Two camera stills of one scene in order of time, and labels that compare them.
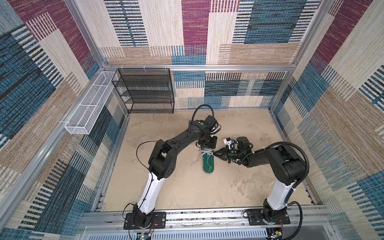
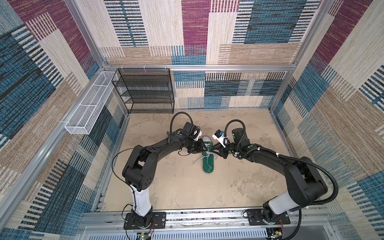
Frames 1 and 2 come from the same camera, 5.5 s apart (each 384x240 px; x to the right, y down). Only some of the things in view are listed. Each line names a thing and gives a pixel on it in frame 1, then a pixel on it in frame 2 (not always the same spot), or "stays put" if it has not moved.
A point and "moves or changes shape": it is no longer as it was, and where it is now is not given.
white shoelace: x=206 y=151 moves or changes shape
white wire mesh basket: x=81 y=121 stays put
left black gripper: x=212 y=145 to x=199 y=147
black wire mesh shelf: x=145 y=90 stays put
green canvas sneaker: x=208 y=160 stays put
